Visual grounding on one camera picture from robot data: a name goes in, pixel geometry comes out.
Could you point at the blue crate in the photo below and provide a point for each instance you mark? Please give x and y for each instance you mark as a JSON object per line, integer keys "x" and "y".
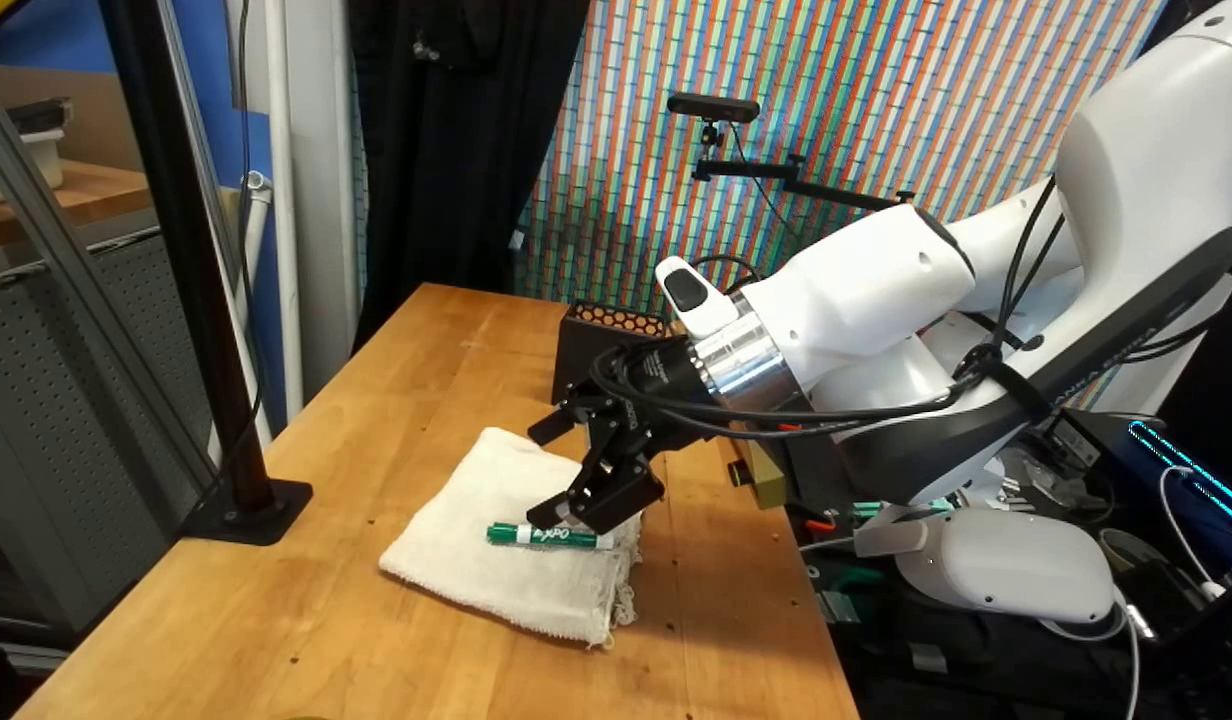
{"x": 1199, "y": 492}

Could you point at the black perforated box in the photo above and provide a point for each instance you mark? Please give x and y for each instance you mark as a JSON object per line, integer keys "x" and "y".
{"x": 588, "y": 342}

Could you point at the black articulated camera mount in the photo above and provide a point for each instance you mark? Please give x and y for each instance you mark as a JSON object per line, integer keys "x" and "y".
{"x": 801, "y": 187}

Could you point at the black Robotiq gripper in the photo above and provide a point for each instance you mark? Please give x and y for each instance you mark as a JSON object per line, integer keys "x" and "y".
{"x": 641, "y": 386}

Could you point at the grey perforated metal panel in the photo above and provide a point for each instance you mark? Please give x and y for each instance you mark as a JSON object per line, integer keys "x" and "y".
{"x": 57, "y": 401}

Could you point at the black bar camera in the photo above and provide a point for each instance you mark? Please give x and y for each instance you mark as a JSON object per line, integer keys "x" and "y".
{"x": 712, "y": 106}

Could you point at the black pole stand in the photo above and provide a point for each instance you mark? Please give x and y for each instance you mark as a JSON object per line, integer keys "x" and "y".
{"x": 189, "y": 267}

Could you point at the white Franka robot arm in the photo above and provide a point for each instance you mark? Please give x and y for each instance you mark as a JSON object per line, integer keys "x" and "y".
{"x": 911, "y": 307}

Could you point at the white VR headset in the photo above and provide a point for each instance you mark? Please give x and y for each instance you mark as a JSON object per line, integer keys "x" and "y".
{"x": 1008, "y": 560}

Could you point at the white cloth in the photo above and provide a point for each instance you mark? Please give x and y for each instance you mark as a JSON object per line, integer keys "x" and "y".
{"x": 510, "y": 574}

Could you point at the wooden shelf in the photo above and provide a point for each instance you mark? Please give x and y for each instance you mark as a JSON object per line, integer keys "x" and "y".
{"x": 69, "y": 202}

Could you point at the black curtain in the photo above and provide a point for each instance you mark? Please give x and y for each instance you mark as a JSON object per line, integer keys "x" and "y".
{"x": 458, "y": 146}

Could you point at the olive wrist camera block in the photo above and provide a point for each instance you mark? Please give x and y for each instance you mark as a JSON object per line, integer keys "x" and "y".
{"x": 762, "y": 474}

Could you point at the colourful patterned backdrop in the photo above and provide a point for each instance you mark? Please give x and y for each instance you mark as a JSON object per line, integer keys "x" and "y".
{"x": 616, "y": 202}

